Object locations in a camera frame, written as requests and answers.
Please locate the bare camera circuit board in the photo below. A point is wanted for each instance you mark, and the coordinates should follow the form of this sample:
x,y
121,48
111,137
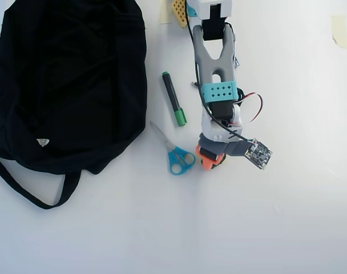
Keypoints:
x,y
259,154

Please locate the blue-grey gripper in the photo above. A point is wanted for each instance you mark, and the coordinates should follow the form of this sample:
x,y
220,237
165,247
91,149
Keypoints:
x,y
210,157

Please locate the black fabric bag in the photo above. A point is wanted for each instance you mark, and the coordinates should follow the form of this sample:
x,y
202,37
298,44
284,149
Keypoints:
x,y
62,85

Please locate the black and green marker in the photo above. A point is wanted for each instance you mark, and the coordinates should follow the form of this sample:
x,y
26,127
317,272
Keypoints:
x,y
173,97

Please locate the yellow perforated base block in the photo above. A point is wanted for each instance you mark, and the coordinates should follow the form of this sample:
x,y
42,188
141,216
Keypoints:
x,y
179,12

